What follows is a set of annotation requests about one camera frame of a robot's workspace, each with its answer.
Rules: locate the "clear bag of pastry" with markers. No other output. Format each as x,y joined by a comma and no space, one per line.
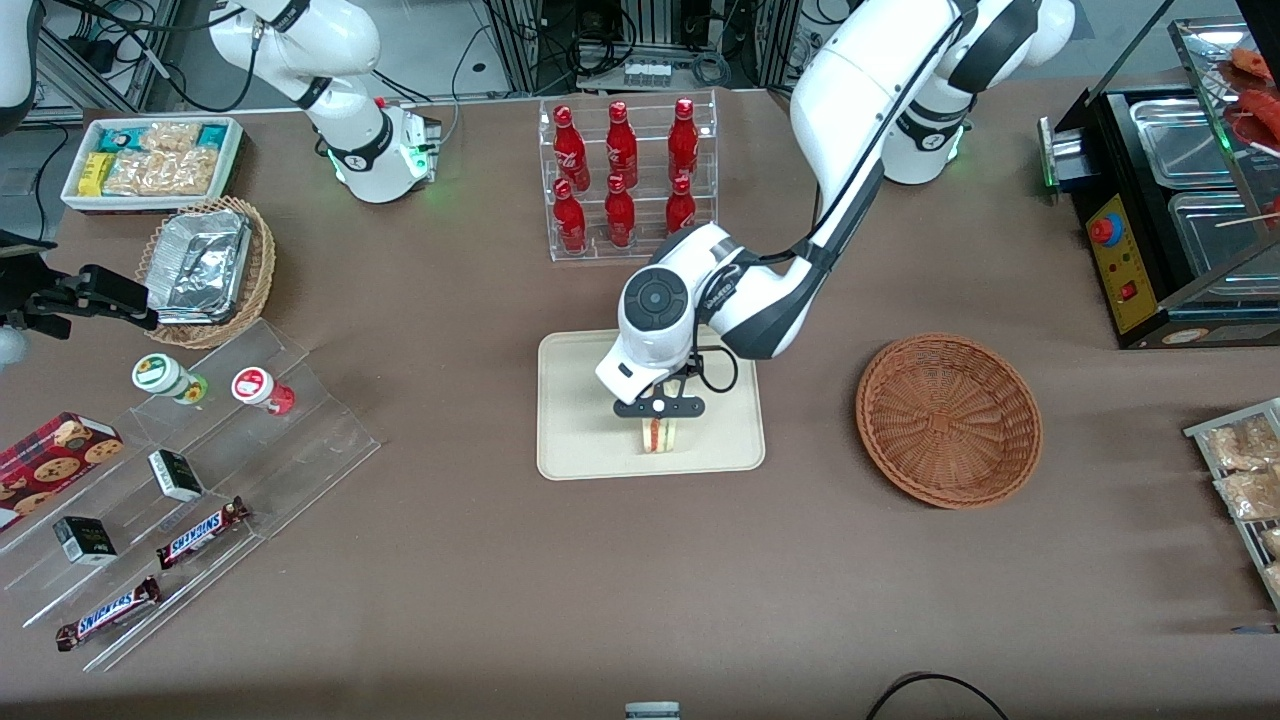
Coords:
1250,493
1240,445

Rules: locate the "aluminium foil tray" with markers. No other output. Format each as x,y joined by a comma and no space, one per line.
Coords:
200,265

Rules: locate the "triangular sandwich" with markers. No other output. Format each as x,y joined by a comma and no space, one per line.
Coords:
660,436

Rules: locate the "steel warmer pan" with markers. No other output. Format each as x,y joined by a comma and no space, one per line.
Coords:
1180,140
1215,235

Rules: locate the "Snickers chocolate bar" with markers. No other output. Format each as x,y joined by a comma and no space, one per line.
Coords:
108,613
200,533

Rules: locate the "small black box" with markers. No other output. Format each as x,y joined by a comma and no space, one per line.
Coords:
85,540
175,475

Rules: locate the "yellow snack packet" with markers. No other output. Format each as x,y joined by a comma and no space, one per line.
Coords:
95,175

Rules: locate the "beige plastic tray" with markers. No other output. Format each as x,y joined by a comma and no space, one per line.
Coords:
580,420

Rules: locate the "clear acrylic stepped stand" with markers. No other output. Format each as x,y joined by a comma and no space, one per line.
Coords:
300,440

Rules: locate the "red plaid cookie box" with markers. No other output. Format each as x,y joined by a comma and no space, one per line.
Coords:
50,462

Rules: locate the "black food warmer case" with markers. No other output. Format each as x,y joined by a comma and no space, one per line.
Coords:
1120,260

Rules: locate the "green lid cup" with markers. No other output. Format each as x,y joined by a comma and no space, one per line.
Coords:
160,374

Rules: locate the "brown round wicker basket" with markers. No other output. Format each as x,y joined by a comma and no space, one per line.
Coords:
950,420

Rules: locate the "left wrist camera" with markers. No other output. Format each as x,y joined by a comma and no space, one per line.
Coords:
635,406

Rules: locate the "light tan wicker basket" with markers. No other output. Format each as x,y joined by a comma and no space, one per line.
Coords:
262,265

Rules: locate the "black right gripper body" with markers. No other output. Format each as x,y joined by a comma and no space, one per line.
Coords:
52,300

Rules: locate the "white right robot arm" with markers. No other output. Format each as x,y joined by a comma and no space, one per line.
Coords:
350,130

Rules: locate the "red lid cup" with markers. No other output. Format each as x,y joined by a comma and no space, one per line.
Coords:
255,386

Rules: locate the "clear acrylic bottle rack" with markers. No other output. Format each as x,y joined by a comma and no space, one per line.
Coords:
645,120

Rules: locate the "white plastic snack bin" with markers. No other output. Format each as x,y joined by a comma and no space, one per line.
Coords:
230,165

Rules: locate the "tray of packaged snacks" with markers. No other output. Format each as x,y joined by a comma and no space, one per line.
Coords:
1205,432

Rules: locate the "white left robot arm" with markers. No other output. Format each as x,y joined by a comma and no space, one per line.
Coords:
850,90

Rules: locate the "grey device at table edge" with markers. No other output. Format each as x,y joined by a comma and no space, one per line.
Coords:
652,711

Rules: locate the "white power strip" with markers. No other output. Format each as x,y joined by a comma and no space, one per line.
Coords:
648,72

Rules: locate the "clear bag of crackers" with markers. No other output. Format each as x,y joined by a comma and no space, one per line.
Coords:
170,136
160,173

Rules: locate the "red cola bottle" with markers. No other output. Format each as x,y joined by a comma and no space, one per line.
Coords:
680,208
621,145
619,214
569,145
683,140
569,218

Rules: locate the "teal snack packet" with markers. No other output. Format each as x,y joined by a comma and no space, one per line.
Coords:
213,135
120,138

